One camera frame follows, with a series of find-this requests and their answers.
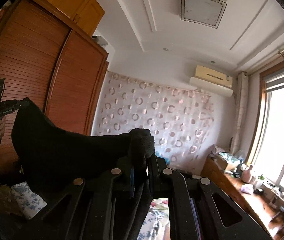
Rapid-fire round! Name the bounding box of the long wooden sideboard cabinet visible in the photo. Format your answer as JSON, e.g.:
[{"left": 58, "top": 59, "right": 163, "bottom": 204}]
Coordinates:
[{"left": 201, "top": 156, "right": 284, "bottom": 239}]

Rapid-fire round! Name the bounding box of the floral bed quilt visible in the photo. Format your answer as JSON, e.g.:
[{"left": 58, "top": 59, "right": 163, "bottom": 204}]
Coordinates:
[{"left": 137, "top": 198, "right": 171, "bottom": 240}]

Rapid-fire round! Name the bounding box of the cardboard box on sideboard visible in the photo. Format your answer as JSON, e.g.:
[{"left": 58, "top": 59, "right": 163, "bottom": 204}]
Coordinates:
[{"left": 216, "top": 152, "right": 241, "bottom": 171}]

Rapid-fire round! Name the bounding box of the wooden louvered wardrobe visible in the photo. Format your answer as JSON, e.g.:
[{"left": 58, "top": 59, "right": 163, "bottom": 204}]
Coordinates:
[{"left": 0, "top": 0, "right": 110, "bottom": 170}]

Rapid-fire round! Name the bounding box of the square ceiling light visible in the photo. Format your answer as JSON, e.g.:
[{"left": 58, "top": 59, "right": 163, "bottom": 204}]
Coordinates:
[{"left": 181, "top": 0, "right": 228, "bottom": 29}]

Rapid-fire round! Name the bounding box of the window with wooden frame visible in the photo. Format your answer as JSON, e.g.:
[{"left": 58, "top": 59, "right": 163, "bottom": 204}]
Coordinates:
[{"left": 247, "top": 61, "right": 284, "bottom": 191}]

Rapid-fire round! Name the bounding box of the white air conditioner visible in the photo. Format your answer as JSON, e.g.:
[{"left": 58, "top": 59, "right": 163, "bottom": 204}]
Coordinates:
[{"left": 190, "top": 65, "right": 233, "bottom": 98}]

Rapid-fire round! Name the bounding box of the black Superman t-shirt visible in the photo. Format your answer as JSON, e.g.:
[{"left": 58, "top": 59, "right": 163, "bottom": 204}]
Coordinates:
[{"left": 11, "top": 100, "right": 154, "bottom": 239}]

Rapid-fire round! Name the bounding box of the pink circle-pattern wall curtain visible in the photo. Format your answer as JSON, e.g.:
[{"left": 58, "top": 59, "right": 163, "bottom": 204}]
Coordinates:
[{"left": 92, "top": 72, "right": 214, "bottom": 174}]

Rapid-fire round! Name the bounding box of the blue floral bed sheet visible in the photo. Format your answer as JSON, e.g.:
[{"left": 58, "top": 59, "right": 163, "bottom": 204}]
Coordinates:
[{"left": 11, "top": 182, "right": 47, "bottom": 220}]

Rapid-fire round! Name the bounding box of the pink ceramic vase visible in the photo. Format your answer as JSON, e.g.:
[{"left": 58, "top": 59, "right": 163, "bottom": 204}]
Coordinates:
[{"left": 241, "top": 165, "right": 254, "bottom": 184}]

